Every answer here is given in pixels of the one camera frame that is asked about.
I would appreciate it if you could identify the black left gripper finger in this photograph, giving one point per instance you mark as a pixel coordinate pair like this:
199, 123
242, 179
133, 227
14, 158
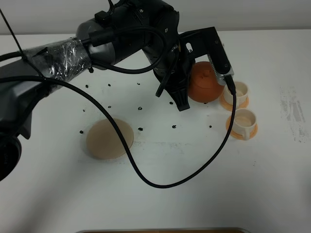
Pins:
180, 97

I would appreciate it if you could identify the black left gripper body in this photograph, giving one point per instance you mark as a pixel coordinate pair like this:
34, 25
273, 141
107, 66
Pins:
173, 71

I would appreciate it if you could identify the brown teapot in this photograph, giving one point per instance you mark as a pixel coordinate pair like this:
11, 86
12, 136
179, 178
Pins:
203, 85

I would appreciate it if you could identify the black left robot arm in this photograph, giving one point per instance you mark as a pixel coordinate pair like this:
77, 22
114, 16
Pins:
132, 37

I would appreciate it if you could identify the far orange saucer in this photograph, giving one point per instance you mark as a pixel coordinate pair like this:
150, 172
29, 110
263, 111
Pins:
229, 107

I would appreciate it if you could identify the orange saucer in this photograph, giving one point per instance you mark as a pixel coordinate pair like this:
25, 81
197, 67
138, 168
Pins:
229, 107
238, 136

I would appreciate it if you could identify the far white teacup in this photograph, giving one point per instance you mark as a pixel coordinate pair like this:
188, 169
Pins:
241, 93

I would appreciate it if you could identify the white teacup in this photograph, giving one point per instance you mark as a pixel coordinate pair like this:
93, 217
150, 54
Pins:
241, 93
244, 123

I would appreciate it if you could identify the near white teacup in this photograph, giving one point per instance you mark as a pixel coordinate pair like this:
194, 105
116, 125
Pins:
244, 123

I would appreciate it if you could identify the near orange saucer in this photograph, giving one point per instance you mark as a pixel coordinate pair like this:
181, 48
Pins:
238, 136

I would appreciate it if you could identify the beige round coaster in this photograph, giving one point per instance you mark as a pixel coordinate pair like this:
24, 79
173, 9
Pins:
103, 142

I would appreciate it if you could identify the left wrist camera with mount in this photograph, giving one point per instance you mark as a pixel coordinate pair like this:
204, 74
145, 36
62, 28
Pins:
207, 42

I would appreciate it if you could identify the black cable tie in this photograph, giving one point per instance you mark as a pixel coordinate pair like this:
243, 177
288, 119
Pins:
12, 31

